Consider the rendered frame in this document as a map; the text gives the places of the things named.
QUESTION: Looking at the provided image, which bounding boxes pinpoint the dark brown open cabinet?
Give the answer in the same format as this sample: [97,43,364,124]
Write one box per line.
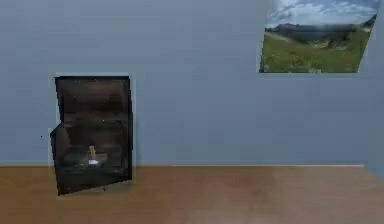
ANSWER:
[49,75,134,197]

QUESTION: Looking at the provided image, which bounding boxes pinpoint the small tan object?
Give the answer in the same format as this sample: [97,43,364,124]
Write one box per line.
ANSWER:
[87,145,100,166]

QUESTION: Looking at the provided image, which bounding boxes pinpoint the window with landscape view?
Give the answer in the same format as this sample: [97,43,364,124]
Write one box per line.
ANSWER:
[258,0,381,74]

